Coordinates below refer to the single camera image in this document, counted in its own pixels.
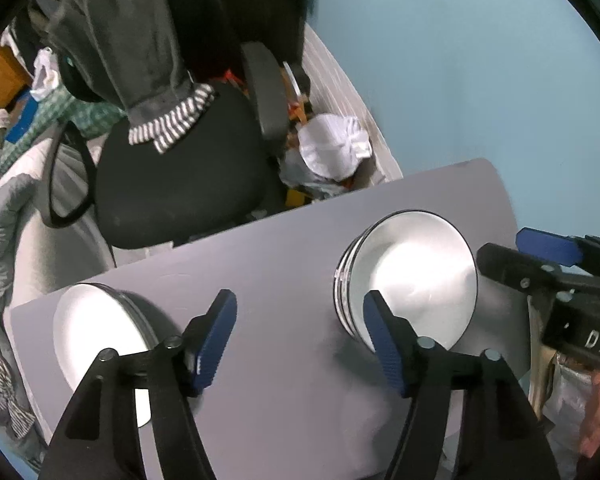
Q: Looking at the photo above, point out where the grey plastic bag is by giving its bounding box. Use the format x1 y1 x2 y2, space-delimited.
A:
279 152 353 202

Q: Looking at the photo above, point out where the dark garment with striped cuffs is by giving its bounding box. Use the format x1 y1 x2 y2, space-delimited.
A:
44 0 217 155

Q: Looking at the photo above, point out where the black white striped cloth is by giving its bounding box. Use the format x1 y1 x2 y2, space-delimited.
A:
0 332 37 443

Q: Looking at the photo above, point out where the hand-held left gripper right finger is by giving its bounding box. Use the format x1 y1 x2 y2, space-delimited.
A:
362 290 562 480

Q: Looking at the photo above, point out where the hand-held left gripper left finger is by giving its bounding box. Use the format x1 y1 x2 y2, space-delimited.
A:
39 289 238 480

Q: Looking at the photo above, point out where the wooden box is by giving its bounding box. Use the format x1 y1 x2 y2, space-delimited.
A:
0 37 33 108

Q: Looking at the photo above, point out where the clear plastic bag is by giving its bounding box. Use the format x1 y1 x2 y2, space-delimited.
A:
527 297 598 466

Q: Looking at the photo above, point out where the large white black-rimmed plate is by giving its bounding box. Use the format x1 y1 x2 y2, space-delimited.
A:
105 285 160 353
52 283 153 429

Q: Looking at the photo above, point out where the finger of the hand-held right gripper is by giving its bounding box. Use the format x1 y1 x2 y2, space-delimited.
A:
516 228 600 274
478 241 600 297

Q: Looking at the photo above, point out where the black office chair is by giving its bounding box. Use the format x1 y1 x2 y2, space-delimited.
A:
44 0 311 251

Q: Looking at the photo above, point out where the white plastic bag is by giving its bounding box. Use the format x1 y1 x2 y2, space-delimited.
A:
299 113 375 182

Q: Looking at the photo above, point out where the green checked cloth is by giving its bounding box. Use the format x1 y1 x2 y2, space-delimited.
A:
0 84 127 166

